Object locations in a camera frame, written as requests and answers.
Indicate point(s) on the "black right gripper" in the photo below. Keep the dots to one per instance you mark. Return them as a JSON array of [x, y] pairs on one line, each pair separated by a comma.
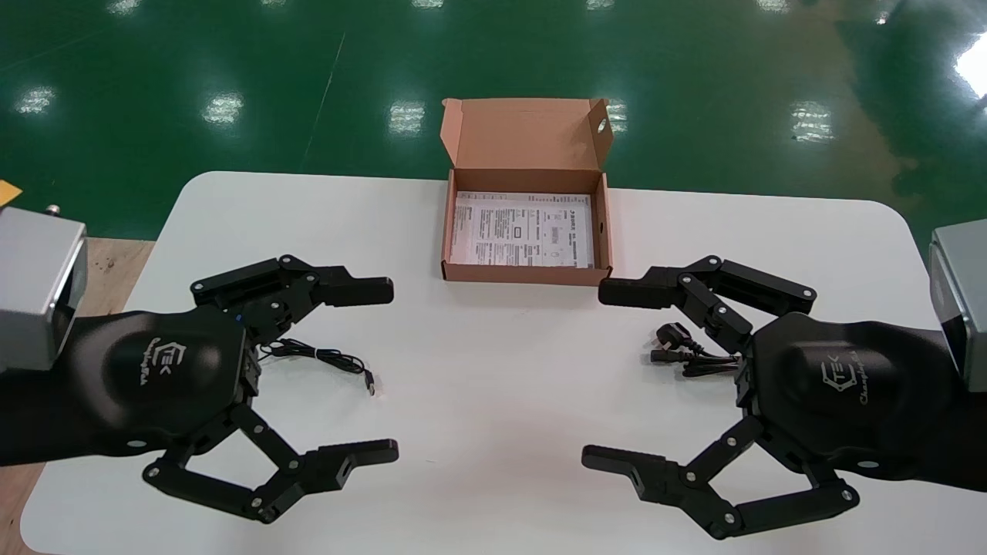
[[848, 393]]

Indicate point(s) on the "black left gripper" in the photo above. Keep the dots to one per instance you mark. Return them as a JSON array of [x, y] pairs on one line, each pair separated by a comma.
[[154, 370]]

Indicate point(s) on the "brown cardboard storage box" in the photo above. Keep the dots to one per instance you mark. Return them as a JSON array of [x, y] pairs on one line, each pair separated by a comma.
[[524, 139]]

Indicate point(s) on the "white printed manual sheet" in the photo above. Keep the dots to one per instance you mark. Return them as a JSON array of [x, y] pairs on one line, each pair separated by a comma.
[[524, 231]]

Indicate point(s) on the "small yellow object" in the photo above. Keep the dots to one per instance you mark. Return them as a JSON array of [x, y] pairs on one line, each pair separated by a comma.
[[8, 193]]

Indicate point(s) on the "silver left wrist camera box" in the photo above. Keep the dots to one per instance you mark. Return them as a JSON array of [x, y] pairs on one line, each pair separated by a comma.
[[35, 277]]

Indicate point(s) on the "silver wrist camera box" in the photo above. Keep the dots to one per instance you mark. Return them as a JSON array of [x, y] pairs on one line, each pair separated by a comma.
[[964, 293], [35, 277]]

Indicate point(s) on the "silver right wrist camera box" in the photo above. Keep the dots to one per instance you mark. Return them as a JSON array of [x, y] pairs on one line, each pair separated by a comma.
[[964, 293]]

